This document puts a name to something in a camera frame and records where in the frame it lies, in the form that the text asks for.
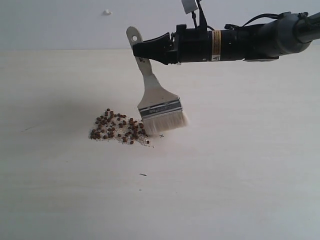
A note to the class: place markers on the pile of white grains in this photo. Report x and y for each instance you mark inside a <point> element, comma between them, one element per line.
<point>117,132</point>

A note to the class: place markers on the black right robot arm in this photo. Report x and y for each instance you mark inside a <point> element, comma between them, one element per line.
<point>288,33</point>

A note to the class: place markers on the white paint brush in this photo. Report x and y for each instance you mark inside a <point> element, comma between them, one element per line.
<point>160,110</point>

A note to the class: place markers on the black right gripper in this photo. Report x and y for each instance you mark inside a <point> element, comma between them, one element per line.
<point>188,45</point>

